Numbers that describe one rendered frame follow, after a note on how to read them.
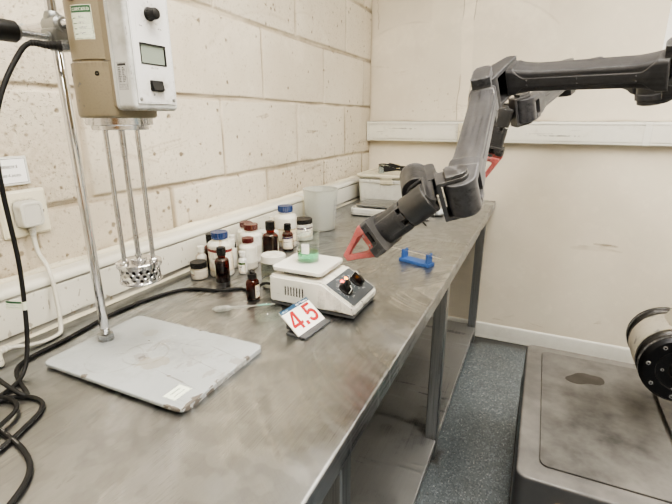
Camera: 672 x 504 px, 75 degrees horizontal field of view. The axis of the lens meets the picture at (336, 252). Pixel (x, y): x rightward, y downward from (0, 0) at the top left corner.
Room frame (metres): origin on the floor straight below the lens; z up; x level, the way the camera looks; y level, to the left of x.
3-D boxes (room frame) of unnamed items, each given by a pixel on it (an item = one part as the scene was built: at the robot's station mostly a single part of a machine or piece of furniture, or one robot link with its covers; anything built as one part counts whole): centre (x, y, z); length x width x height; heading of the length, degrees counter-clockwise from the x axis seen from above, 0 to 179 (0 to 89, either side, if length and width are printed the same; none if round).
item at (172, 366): (0.66, 0.30, 0.76); 0.30 x 0.20 x 0.01; 65
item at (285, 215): (1.36, 0.16, 0.81); 0.07 x 0.07 x 0.13
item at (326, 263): (0.92, 0.06, 0.83); 0.12 x 0.12 x 0.01; 65
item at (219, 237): (1.09, 0.30, 0.81); 0.06 x 0.06 x 0.11
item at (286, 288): (0.91, 0.04, 0.79); 0.22 x 0.13 x 0.08; 65
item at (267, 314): (0.82, 0.14, 0.76); 0.06 x 0.06 x 0.02
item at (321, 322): (0.78, 0.06, 0.77); 0.09 x 0.06 x 0.04; 149
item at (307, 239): (0.93, 0.06, 0.87); 0.06 x 0.05 x 0.08; 17
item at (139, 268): (0.67, 0.31, 1.02); 0.07 x 0.07 x 0.25
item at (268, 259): (1.00, 0.15, 0.79); 0.06 x 0.06 x 0.08
